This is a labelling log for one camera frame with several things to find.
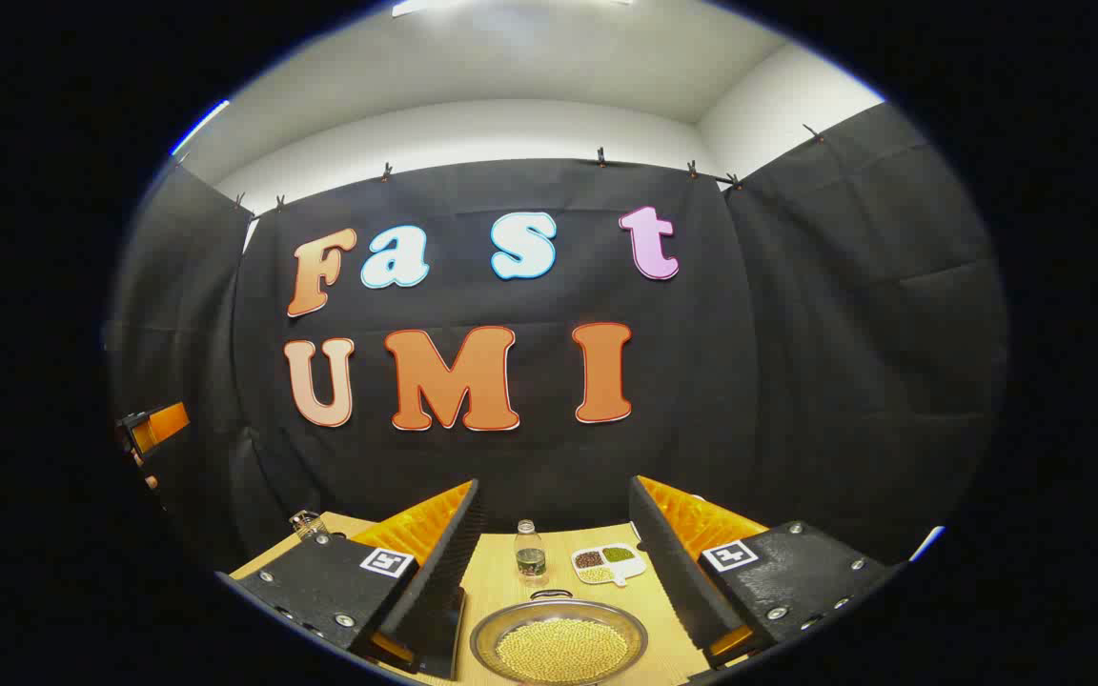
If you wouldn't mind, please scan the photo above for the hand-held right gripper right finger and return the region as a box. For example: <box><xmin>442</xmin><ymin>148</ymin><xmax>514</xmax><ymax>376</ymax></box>
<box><xmin>627</xmin><ymin>474</ymin><xmax>896</xmax><ymax>673</ymax></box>

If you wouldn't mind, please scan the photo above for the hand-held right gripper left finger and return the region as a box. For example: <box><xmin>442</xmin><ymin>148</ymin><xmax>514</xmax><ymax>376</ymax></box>
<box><xmin>215</xmin><ymin>478</ymin><xmax>488</xmax><ymax>681</ymax></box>

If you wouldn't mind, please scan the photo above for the row of black cloth clips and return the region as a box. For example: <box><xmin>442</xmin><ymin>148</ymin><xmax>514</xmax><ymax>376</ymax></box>
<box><xmin>233</xmin><ymin>122</ymin><xmax>826</xmax><ymax>218</ymax></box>

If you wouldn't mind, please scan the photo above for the black backdrop cloth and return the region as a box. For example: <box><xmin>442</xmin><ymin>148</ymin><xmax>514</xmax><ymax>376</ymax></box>
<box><xmin>106</xmin><ymin>103</ymin><xmax>1009</xmax><ymax>573</ymax></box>

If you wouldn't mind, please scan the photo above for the steel pot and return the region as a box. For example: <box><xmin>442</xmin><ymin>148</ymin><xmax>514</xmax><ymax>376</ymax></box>
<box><xmin>469</xmin><ymin>589</ymin><xmax>650</xmax><ymax>686</ymax></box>

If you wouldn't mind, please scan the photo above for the ceiling light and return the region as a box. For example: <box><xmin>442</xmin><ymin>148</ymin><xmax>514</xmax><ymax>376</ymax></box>
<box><xmin>171</xmin><ymin>98</ymin><xmax>231</xmax><ymax>158</ymax></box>
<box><xmin>392</xmin><ymin>0</ymin><xmax>636</xmax><ymax>18</ymax></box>

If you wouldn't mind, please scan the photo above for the white divided bean plate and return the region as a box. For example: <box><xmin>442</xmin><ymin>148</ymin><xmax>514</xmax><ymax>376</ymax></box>
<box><xmin>571</xmin><ymin>543</ymin><xmax>647</xmax><ymax>588</ymax></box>

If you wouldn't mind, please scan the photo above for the clear plastic water bottle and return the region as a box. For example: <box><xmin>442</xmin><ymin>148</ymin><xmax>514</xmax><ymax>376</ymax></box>
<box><xmin>514</xmin><ymin>519</ymin><xmax>548</xmax><ymax>586</ymax></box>

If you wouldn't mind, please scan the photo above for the pile of yellow soybeans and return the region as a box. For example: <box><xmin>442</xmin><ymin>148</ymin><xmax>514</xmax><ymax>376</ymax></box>
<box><xmin>495</xmin><ymin>617</ymin><xmax>629</xmax><ymax>683</ymax></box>

